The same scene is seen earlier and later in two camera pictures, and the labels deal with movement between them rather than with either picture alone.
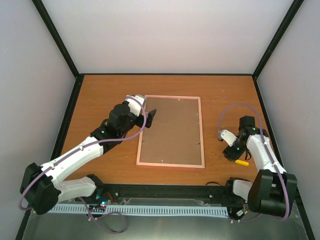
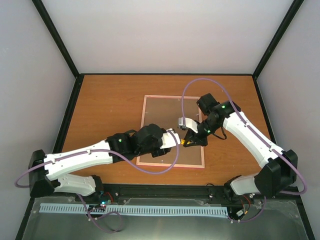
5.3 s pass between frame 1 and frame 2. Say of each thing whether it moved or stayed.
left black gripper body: moved
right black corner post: stayed
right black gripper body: moved
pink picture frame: stayed
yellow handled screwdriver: moved
